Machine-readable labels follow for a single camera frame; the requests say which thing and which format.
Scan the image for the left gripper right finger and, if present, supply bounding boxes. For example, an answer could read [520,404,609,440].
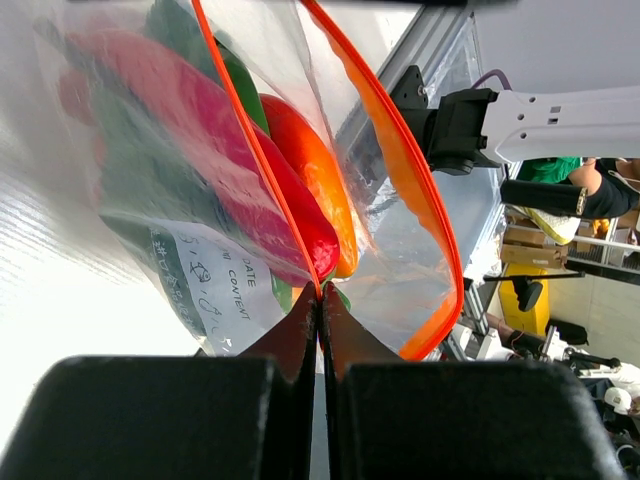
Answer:
[319,285,625,479]

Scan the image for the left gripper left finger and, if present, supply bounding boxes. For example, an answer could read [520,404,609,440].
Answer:
[1,286,317,479]

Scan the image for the clear zip bag orange zipper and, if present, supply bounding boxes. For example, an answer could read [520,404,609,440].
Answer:
[33,1,465,361]

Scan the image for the green cucumber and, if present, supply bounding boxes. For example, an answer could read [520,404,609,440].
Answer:
[89,74,241,261]

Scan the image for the red orange mango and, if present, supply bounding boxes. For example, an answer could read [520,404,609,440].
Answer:
[260,93,359,278]

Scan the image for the red chili pepper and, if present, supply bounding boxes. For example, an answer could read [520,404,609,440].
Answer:
[65,28,340,286]

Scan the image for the green chili pepper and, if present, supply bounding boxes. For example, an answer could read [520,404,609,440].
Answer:
[145,0,270,136]

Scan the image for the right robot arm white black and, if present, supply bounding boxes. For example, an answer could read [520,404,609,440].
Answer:
[423,87,639,175]

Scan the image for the yellow bin background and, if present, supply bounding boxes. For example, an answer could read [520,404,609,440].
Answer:
[498,280,550,336]

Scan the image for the cardboard boxes on shelf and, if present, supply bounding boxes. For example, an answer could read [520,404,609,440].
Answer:
[499,209,640,271]

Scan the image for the person in green shirt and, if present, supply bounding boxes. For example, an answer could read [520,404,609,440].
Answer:
[500,157,639,220]

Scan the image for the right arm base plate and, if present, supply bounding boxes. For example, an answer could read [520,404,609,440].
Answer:
[391,65,437,156]

